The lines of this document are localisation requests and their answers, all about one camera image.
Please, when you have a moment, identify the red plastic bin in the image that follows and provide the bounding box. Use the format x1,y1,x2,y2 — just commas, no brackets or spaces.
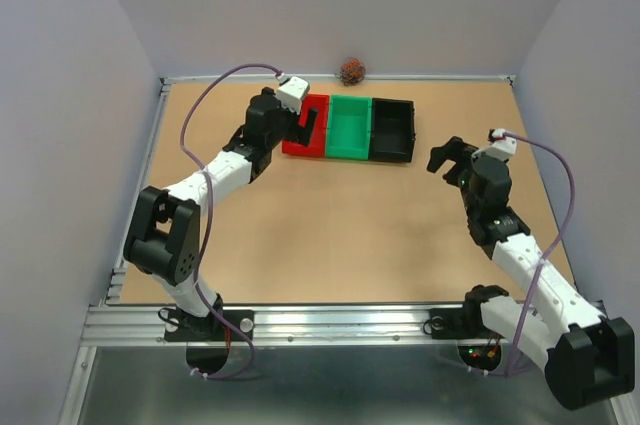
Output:
281,92,332,159

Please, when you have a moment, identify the aluminium frame rail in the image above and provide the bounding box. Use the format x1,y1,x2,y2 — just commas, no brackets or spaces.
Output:
59,75,631,425

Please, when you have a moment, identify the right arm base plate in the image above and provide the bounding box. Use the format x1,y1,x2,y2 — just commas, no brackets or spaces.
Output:
422,307,496,340

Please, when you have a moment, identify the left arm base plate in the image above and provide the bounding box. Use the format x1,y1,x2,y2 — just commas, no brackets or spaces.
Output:
157,307,254,343

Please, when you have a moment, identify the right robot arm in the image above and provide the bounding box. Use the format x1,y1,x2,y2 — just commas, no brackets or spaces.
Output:
422,129,636,410

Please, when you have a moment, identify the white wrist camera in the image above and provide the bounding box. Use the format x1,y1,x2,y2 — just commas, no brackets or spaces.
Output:
275,73,310,115
471,128,517,163

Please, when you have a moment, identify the green plastic bin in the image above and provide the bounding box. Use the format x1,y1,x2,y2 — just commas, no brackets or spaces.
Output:
325,95,373,160

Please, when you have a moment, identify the black plastic bin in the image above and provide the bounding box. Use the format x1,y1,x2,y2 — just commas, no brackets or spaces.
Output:
369,97,416,163

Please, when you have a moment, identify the orange black wire ball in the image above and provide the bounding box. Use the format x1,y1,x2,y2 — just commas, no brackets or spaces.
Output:
335,58,367,87

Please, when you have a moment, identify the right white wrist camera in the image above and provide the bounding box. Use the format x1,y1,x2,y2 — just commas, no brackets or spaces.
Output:
471,128,517,163

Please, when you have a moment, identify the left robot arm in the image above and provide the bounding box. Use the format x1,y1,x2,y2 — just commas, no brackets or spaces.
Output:
123,77,317,341

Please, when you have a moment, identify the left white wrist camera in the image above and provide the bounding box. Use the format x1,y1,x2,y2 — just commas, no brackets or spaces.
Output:
275,73,310,115

